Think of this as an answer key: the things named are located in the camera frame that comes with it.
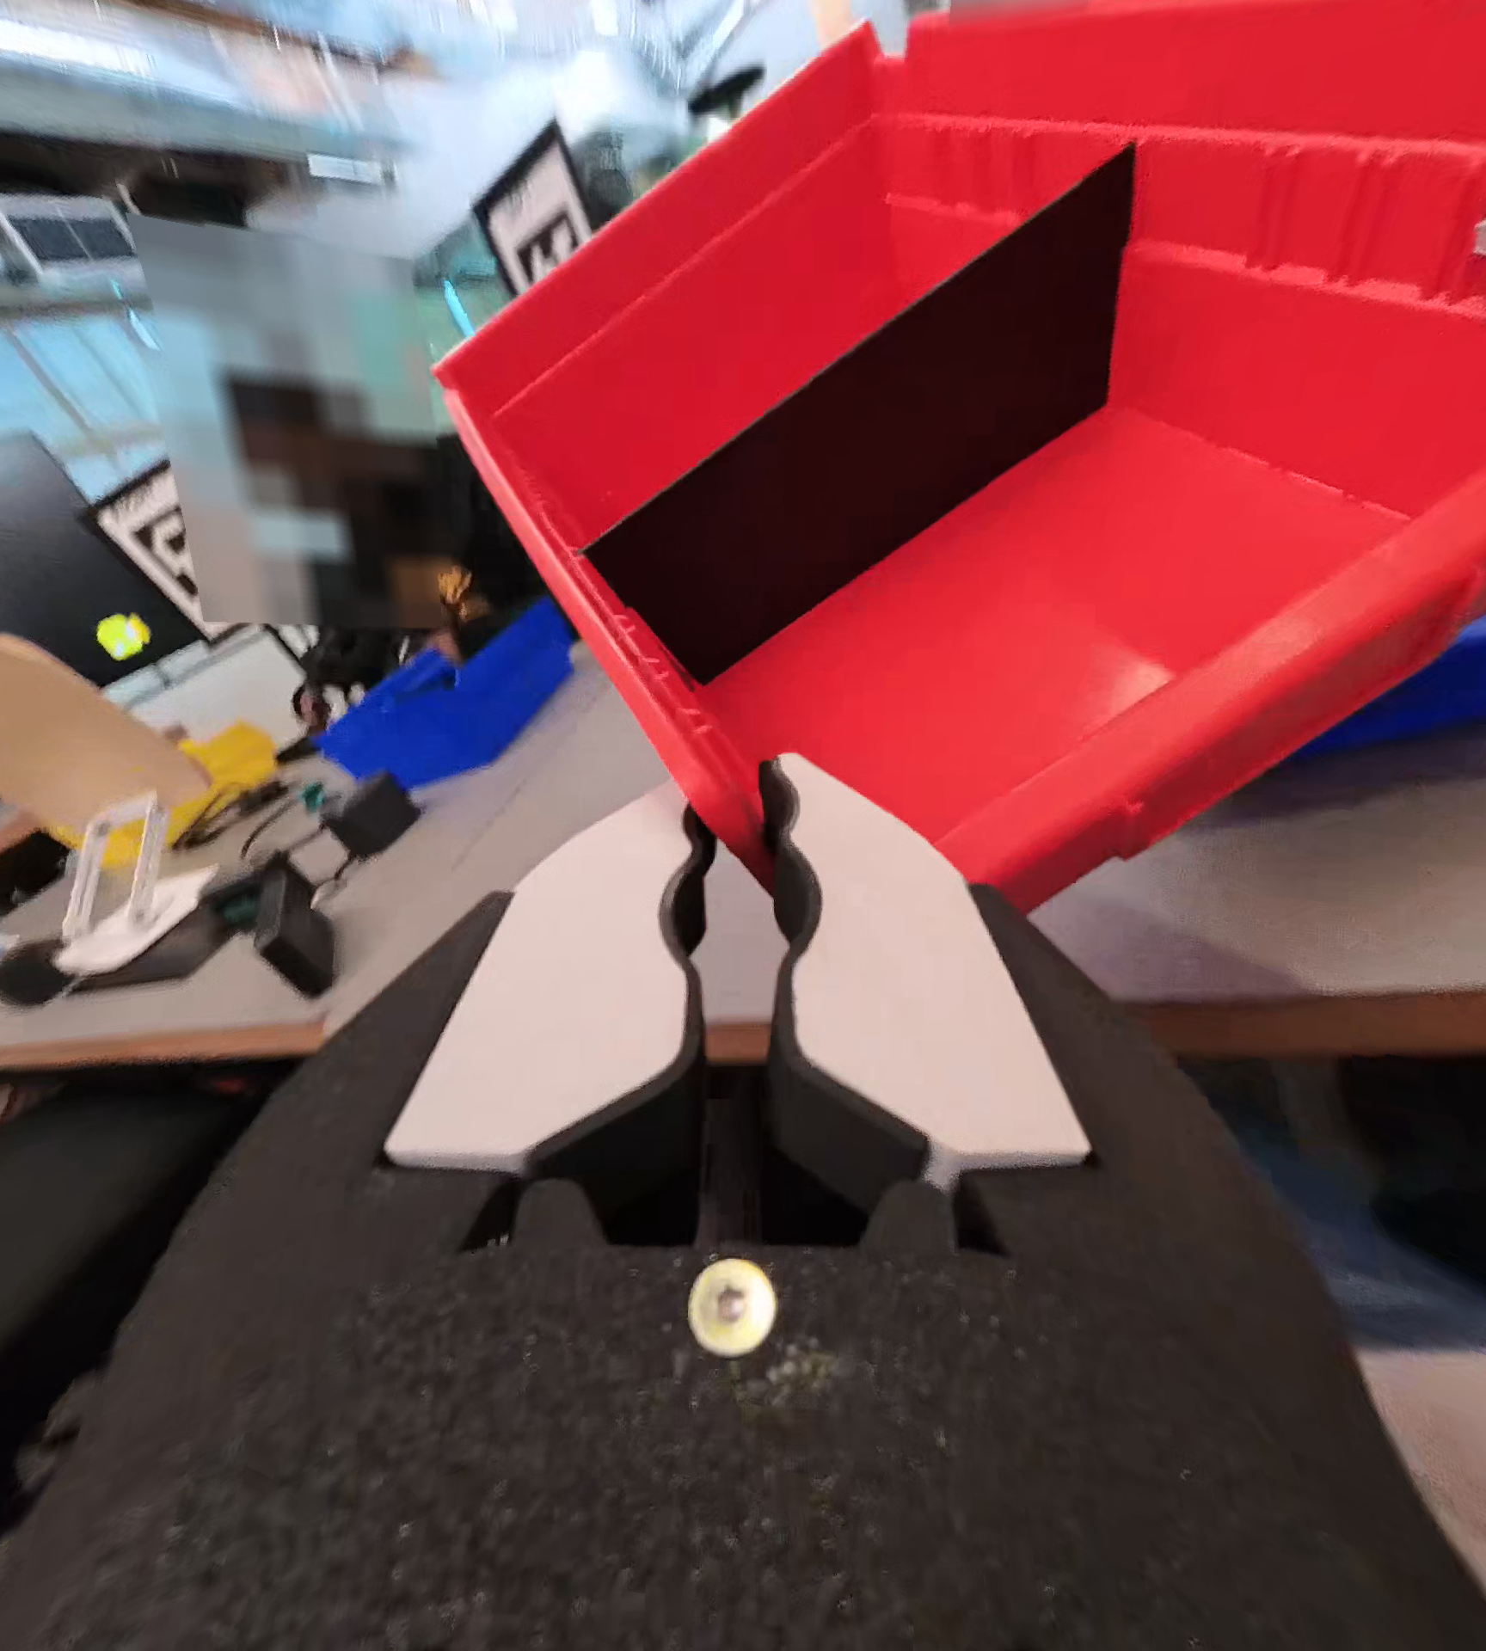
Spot black bin divider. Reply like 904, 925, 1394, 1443
581, 144, 1138, 686

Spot grey desk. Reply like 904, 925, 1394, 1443
0, 645, 1486, 1066

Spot printed tag sign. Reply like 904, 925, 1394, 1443
471, 119, 598, 299
82, 461, 213, 636

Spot blue plastic bin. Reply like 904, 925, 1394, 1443
1284, 561, 1486, 763
316, 595, 577, 791

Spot yellow plastic bin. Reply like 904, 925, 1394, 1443
77, 719, 283, 851

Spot black power adapter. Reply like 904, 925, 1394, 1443
330, 774, 422, 860
252, 856, 338, 996

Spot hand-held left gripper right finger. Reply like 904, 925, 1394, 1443
761, 753, 1093, 1247

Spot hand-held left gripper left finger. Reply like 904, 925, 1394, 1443
383, 779, 708, 1247

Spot black computer monitor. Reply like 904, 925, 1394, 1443
0, 432, 206, 688

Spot red plastic bin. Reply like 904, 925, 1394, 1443
433, 0, 1486, 911

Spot wooden book stand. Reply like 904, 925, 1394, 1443
0, 631, 218, 978

